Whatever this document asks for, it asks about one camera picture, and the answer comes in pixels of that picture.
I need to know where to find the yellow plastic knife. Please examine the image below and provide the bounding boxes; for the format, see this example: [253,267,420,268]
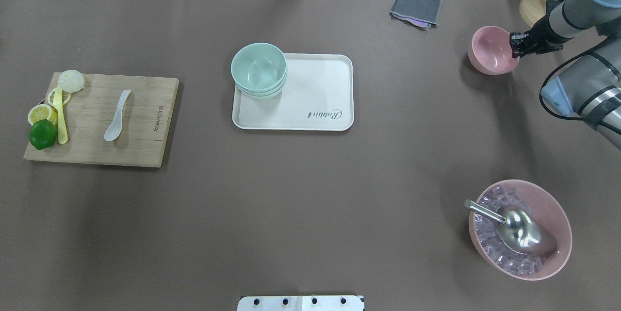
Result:
[52,86,68,145]

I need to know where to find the metal ice scoop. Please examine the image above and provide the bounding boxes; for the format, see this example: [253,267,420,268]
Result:
[464,199,557,258]

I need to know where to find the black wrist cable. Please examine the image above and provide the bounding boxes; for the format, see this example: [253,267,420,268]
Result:
[539,47,607,121]

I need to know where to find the top green bowl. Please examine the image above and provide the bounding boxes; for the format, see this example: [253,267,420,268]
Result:
[230,43,288,93]

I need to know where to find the small pink bowl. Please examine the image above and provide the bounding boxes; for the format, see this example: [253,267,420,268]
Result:
[468,26,519,75]

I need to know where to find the cream serving tray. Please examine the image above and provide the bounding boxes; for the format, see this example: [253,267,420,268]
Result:
[231,54,354,131]

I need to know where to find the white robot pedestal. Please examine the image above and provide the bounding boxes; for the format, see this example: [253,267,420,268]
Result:
[237,295,365,311]

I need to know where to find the white ceramic spoon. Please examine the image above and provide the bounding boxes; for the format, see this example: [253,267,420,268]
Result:
[103,89,131,142]

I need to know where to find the wooden cutting board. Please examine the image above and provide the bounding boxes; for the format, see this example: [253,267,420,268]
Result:
[24,74,179,168]

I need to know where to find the large pink ice bowl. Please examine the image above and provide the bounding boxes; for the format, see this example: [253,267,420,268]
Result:
[468,179,573,281]

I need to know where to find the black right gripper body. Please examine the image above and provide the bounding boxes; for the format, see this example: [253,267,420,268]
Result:
[518,16,565,55]

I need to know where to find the grey folded cloth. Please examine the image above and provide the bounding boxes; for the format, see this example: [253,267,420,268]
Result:
[390,0,443,31]

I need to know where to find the green lime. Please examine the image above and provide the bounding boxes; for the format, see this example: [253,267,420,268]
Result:
[29,119,57,150]

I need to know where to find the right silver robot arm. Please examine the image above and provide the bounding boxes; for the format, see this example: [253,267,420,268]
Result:
[509,0,621,147]

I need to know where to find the lemon slice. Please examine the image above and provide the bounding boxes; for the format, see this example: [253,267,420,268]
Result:
[27,104,58,127]
[46,89,72,107]

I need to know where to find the lower green bowls stack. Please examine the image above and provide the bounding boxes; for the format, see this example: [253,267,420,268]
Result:
[235,78,287,99]

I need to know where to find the lemon slice front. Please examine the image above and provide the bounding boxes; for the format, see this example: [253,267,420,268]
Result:
[27,104,58,127]

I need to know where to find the lemon slice back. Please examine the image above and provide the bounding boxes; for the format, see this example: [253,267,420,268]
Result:
[46,89,72,107]

